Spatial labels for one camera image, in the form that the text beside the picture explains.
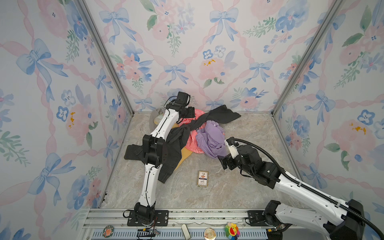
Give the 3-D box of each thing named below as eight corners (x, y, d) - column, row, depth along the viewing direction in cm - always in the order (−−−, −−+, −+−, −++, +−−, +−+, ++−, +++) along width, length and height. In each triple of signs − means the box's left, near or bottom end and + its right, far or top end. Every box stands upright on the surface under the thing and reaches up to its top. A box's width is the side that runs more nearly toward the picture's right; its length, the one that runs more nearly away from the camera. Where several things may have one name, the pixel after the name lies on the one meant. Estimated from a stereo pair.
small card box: (197, 187, 86) (197, 185, 84) (197, 172, 92) (197, 170, 90) (208, 187, 86) (209, 185, 84) (207, 172, 92) (208, 170, 90)
